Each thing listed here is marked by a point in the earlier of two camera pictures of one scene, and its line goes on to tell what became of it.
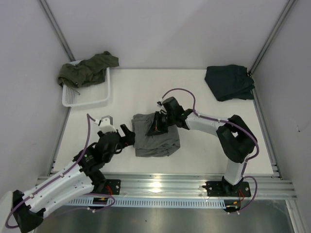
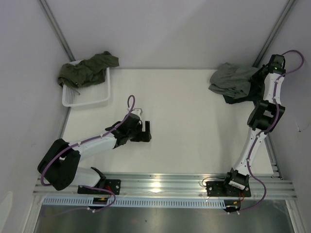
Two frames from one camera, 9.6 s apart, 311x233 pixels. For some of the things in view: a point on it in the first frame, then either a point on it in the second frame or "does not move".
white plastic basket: [92, 93] does not move
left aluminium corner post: [57, 30] does not move
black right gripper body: [162, 122] -> [258, 78]
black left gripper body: [119, 146] -> [140, 136]
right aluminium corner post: [286, 8] does not move
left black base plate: [112, 187] does not move
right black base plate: [221, 189] does not move
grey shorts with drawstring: [158, 145] -> [231, 80]
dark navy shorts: [229, 81] -> [232, 101]
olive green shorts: [88, 72] does not move
